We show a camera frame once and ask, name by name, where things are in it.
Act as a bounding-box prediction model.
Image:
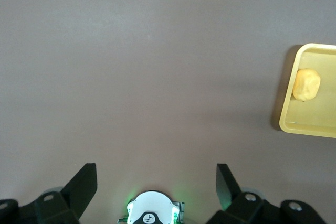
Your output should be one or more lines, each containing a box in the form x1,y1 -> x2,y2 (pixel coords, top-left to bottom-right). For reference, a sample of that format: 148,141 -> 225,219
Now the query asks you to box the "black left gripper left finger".
0,163 -> 98,224

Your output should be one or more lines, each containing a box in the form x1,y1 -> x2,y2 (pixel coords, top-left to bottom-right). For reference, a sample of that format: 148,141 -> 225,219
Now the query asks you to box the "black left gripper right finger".
207,163 -> 325,224

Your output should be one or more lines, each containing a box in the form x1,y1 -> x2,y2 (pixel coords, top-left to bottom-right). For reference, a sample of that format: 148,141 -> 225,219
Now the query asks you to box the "yellow potato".
292,68 -> 321,102

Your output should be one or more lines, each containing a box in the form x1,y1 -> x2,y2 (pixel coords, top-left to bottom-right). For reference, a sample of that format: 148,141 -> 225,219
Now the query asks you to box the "yellow plastic tray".
279,42 -> 336,138

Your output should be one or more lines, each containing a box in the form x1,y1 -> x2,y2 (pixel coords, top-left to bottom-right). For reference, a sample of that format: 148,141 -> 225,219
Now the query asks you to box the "brown table mat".
0,0 -> 336,224

